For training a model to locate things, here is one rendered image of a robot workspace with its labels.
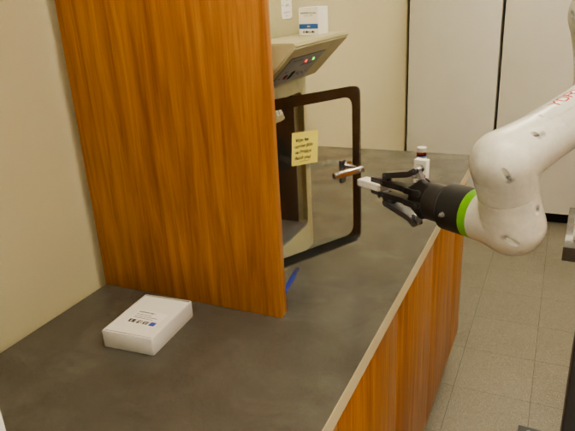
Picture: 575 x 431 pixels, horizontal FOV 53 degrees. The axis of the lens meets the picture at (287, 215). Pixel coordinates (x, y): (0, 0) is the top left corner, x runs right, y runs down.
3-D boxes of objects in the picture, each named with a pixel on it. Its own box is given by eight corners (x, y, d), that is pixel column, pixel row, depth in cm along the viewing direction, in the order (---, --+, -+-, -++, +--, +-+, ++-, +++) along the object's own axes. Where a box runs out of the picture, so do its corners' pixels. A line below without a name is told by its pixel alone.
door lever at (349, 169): (322, 178, 138) (321, 168, 138) (351, 169, 144) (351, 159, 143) (336, 182, 134) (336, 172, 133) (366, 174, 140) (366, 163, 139)
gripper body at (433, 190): (458, 221, 117) (422, 209, 124) (460, 180, 114) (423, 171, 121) (433, 231, 113) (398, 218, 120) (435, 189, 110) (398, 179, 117)
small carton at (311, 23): (299, 35, 134) (298, 7, 132) (309, 33, 138) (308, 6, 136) (318, 34, 132) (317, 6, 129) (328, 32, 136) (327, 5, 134)
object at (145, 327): (103, 346, 120) (101, 330, 119) (147, 309, 134) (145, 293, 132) (154, 356, 116) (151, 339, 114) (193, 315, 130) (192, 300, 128)
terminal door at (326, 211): (263, 274, 136) (251, 103, 122) (359, 239, 153) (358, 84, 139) (266, 275, 136) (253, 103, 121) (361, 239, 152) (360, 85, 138)
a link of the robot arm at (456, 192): (454, 196, 104) (452, 243, 107) (494, 181, 111) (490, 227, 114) (428, 189, 109) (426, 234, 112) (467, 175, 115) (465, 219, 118)
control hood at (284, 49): (246, 94, 120) (241, 44, 117) (306, 73, 148) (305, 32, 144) (296, 96, 116) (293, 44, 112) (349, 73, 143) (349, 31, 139)
